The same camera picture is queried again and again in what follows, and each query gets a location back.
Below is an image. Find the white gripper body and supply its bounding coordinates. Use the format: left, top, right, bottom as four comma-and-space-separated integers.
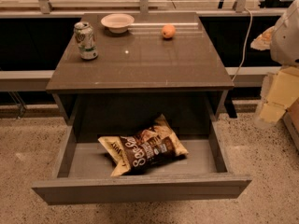
270, 0, 299, 66

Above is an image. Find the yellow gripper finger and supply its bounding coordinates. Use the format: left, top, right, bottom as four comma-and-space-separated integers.
250, 26, 274, 50
255, 66, 299, 129

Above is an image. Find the open grey drawer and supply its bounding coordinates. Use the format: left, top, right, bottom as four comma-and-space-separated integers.
32, 112, 251, 204

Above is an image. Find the brown chip bag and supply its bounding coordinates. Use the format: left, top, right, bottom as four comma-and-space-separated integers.
98, 115, 188, 176

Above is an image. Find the orange fruit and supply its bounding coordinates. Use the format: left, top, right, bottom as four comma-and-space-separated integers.
162, 24, 176, 39

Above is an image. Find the green soda can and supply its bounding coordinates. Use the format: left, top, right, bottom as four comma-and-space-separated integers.
74, 21, 98, 60

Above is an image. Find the white bowl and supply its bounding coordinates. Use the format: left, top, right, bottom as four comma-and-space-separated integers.
101, 13, 135, 34

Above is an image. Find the white cable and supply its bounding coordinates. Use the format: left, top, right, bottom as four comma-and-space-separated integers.
231, 7, 254, 82

